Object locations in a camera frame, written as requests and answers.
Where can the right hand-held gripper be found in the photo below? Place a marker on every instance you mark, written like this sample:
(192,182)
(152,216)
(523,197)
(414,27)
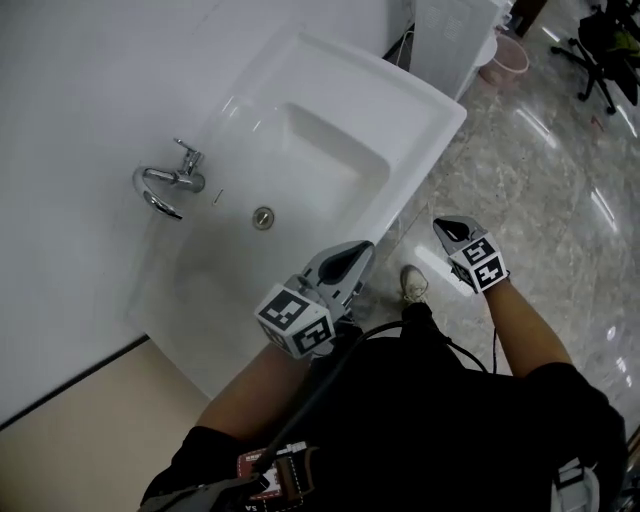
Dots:
(482,270)

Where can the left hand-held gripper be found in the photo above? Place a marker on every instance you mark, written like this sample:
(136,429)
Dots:
(292,315)

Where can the person's left forearm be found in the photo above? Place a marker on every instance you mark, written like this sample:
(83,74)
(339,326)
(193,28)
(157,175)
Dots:
(250,395)

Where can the person's right forearm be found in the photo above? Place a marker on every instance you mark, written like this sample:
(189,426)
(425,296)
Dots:
(525,335)

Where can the person's white sneaker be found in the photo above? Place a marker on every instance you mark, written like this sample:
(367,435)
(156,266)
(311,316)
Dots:
(414,282)

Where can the white sink basin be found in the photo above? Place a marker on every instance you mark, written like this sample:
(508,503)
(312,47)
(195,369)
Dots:
(310,150)

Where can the person's black clothed body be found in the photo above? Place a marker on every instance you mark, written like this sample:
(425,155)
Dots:
(425,425)

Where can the chrome faucet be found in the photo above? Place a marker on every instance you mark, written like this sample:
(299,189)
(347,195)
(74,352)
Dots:
(187,175)

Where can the pink waste bin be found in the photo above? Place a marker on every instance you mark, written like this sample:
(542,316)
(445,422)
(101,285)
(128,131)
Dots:
(510,60)

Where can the white water dispenser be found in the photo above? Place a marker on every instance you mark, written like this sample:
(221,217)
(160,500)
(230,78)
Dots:
(445,50)

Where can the brown leather pouch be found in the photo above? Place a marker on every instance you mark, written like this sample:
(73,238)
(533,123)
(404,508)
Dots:
(247,462)

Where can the dark brown cabinet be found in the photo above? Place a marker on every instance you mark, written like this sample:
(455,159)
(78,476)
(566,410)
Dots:
(530,15)

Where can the black office chair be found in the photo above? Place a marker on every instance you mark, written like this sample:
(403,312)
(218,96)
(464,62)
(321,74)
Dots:
(597,30)

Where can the yellow-green bag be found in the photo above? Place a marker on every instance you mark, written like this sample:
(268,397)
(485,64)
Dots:
(627,42)

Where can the large beige board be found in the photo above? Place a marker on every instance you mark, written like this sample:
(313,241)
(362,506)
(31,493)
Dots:
(100,450)

